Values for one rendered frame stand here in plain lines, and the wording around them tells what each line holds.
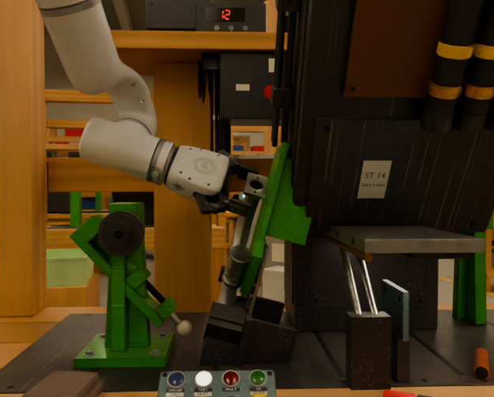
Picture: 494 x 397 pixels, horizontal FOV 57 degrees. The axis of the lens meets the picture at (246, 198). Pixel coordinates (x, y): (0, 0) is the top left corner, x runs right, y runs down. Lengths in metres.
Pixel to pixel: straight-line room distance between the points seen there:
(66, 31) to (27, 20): 0.54
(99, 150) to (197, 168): 0.17
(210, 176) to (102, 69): 0.25
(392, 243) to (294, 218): 0.21
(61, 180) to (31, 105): 0.21
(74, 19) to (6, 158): 0.58
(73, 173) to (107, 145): 0.45
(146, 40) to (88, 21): 0.34
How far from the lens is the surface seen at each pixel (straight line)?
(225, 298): 0.83
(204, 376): 0.63
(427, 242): 0.64
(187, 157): 0.85
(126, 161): 0.84
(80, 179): 1.29
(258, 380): 0.63
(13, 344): 1.08
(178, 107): 1.16
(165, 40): 1.07
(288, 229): 0.78
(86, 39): 0.76
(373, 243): 0.62
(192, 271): 1.16
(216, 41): 1.06
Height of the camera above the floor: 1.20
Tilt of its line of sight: 1 degrees down
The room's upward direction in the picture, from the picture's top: straight up
